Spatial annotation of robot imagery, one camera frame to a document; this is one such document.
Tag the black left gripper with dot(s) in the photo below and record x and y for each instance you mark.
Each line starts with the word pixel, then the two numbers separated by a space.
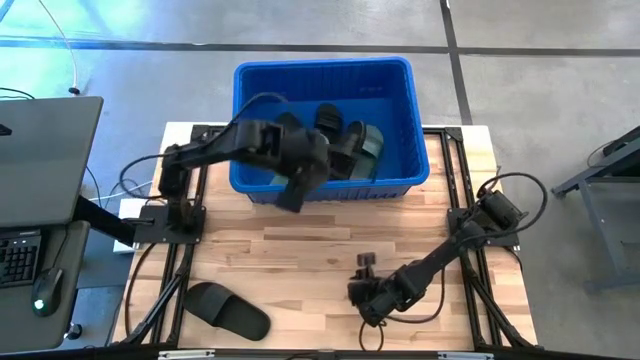
pixel 305 150

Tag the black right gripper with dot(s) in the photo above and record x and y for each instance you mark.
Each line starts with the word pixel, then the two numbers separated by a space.
pixel 372 300

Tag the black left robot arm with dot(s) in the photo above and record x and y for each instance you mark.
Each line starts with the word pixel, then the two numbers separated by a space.
pixel 210 150

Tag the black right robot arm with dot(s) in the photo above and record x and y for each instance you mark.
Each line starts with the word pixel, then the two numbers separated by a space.
pixel 430 265

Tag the blue plastic bin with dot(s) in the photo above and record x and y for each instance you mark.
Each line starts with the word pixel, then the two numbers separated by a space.
pixel 390 100

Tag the black desk support bar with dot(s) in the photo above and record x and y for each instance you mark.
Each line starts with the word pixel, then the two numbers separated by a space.
pixel 100 220

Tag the grey metal cart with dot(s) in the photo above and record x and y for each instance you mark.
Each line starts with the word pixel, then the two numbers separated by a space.
pixel 610 210

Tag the black round knob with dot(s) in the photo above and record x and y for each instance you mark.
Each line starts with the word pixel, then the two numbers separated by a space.
pixel 74 331

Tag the black computer mouse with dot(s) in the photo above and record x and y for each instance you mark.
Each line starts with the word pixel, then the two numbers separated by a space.
pixel 46 290

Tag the black keyboard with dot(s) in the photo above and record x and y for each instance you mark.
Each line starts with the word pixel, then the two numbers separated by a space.
pixel 17 260

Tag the grey desk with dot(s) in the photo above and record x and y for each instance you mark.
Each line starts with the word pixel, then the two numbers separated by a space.
pixel 20 325

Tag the black aluminium table frame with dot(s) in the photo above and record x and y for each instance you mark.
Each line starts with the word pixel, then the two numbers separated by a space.
pixel 200 131

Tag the silver metal bracket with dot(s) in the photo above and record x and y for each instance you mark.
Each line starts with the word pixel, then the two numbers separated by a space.
pixel 185 354
pixel 465 356

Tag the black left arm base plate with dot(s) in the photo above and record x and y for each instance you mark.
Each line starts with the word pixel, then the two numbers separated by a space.
pixel 155 230

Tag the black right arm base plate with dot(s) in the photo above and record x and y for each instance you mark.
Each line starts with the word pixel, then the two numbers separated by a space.
pixel 507 239

